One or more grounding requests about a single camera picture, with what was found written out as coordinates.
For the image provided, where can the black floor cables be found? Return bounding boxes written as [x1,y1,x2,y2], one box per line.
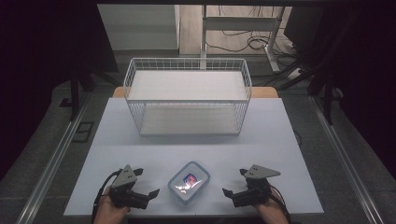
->
[205,5,295,54]

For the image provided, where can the black floor frame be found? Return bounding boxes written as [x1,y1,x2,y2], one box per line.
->
[72,120,95,144]

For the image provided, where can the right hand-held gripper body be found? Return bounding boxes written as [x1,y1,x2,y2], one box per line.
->
[232,164,281,208]

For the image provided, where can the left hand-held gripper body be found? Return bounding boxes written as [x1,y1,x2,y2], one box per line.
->
[108,164,150,210]

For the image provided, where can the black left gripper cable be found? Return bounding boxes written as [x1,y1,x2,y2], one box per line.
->
[91,169,123,224]

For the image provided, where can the person's right hand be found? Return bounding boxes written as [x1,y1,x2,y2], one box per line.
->
[253,194,290,224]

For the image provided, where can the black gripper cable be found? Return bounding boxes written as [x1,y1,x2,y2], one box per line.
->
[269,185,292,224]
[91,169,123,224]

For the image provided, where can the white cabinet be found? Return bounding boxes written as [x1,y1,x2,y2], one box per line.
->
[97,4,181,51]

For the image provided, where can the wooden table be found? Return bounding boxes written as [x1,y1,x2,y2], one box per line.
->
[112,86,279,99]

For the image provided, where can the dark curtain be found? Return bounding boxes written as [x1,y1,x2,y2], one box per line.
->
[0,0,120,181]
[311,0,396,180]

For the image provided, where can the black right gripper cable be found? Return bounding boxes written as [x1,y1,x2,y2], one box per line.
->
[269,185,292,224]

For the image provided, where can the clear plastic food container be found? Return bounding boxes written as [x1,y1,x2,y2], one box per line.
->
[167,161,211,205]

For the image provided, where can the metal floor rail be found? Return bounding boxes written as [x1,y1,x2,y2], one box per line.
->
[308,94,386,224]
[15,92,92,224]

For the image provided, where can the white metal desk frame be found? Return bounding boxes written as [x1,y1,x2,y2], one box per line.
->
[200,4,286,74]

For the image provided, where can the white wire basket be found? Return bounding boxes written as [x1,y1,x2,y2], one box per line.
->
[123,57,252,136]

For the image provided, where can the black stand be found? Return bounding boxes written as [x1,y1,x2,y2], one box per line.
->
[258,8,359,125]
[59,66,122,122]

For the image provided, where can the person's left hand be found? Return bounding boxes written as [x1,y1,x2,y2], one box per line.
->
[92,186,132,224]

